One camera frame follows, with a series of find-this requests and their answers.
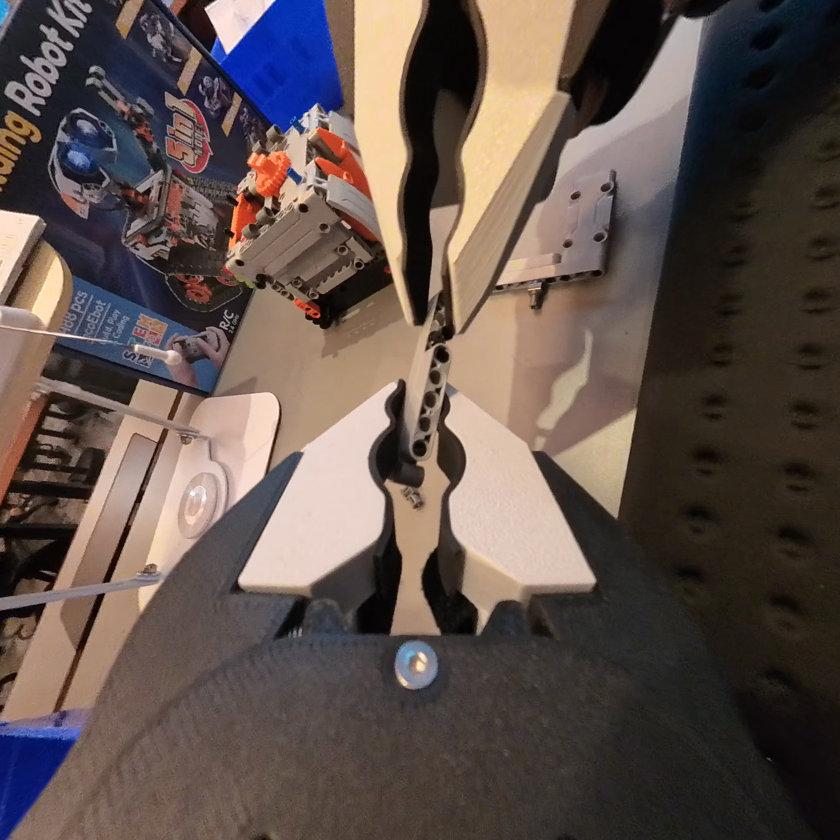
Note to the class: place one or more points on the blue plastic bin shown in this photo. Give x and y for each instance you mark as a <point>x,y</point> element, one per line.
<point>26,774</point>

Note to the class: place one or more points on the grey and black toy vehicle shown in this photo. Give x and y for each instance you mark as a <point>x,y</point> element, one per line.
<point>308,229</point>

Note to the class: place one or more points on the metal rod with knob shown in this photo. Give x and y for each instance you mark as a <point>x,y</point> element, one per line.
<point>157,354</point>

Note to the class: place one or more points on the blue printed toy box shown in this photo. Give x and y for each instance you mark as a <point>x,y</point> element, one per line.
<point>131,98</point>

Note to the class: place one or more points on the small dark grey pin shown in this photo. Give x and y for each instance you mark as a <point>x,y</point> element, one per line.
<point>408,471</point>

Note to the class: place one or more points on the dark grey axle pin connector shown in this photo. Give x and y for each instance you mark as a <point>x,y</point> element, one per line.
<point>413,497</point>

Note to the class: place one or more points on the pale wooden side board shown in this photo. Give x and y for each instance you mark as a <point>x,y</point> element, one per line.
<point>72,682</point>

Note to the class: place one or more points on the white stand base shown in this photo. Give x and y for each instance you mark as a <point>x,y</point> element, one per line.
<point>249,420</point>

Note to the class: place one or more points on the white shelf board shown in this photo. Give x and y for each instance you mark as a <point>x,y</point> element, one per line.
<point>39,295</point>

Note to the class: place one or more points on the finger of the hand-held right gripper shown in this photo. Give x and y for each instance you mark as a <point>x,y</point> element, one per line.
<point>518,65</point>
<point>380,131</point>

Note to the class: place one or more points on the metal stand bar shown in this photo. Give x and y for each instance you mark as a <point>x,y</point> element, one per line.
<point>98,587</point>
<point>131,413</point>

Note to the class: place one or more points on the long light grey holed beam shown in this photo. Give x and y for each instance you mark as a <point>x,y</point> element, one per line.
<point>418,426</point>

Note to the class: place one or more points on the blue bin with white label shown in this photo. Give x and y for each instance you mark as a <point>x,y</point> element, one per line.
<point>282,59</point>

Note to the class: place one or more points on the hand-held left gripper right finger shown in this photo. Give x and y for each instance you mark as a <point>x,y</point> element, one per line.
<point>518,525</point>

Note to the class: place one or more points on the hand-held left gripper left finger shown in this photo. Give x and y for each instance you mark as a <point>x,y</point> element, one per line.
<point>315,525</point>

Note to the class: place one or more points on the grey rectangular holed panel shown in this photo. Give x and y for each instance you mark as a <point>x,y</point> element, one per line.
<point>590,216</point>

